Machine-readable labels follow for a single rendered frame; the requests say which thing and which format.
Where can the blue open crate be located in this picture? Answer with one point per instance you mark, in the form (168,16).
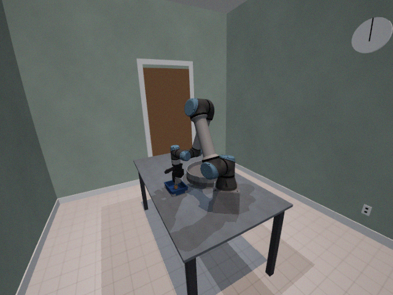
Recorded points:
(182,188)

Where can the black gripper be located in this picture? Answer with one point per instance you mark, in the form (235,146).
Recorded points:
(177,174)

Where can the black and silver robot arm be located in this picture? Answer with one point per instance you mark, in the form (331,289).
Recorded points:
(201,112)

